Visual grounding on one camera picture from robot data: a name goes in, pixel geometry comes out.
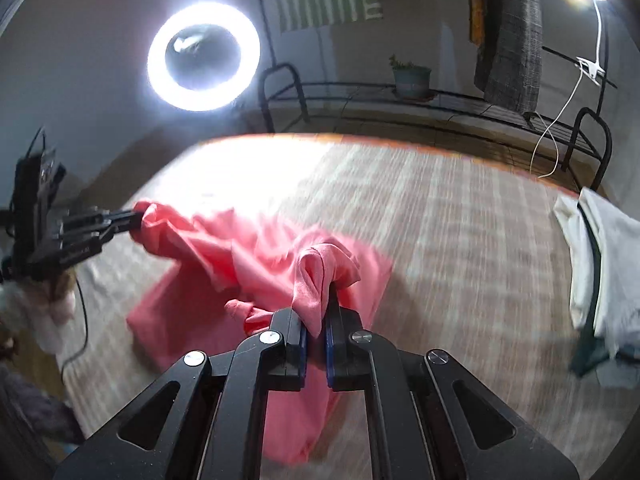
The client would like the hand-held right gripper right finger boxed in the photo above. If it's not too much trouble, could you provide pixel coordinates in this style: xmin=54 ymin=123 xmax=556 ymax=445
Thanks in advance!
xmin=323 ymin=292 xmax=582 ymax=480

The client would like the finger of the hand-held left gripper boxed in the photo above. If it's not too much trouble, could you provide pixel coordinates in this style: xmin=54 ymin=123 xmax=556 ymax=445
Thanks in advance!
xmin=36 ymin=232 xmax=133 ymax=281
xmin=61 ymin=208 xmax=147 ymax=234

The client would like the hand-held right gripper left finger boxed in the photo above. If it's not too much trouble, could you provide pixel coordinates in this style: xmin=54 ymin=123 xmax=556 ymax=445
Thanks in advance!
xmin=52 ymin=308 xmax=308 ymax=480

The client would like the pink short-sleeved dress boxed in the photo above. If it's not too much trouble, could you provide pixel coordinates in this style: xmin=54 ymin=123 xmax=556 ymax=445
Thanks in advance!
xmin=126 ymin=201 xmax=396 ymax=466

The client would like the black metal clothes rack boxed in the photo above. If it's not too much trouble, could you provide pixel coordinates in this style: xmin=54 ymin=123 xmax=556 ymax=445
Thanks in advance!
xmin=257 ymin=0 xmax=614 ymax=192

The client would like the beige checked blanket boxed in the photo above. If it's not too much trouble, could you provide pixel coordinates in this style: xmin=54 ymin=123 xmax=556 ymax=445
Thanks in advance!
xmin=55 ymin=132 xmax=640 ymax=480

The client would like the dark green folded cloth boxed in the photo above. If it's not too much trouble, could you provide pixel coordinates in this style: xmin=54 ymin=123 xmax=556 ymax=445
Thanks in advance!
xmin=569 ymin=200 xmax=640 ymax=389

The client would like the small potted plant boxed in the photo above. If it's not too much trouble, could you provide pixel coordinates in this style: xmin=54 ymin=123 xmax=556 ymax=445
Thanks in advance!
xmin=388 ymin=53 xmax=434 ymax=101

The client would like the white folded cloth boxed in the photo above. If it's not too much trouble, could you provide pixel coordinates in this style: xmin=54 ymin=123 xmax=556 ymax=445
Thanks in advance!
xmin=552 ymin=186 xmax=640 ymax=357

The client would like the grey plaid coat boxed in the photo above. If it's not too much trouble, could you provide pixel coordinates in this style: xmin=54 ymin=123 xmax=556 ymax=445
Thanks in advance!
xmin=472 ymin=0 xmax=545 ymax=114

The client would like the ring light on stand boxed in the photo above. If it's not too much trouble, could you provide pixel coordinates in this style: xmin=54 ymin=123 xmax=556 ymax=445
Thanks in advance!
xmin=146 ymin=2 xmax=262 ymax=113

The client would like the white lamp cable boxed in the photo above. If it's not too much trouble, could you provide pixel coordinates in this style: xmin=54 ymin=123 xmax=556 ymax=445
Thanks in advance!
xmin=530 ymin=72 xmax=584 ymax=180

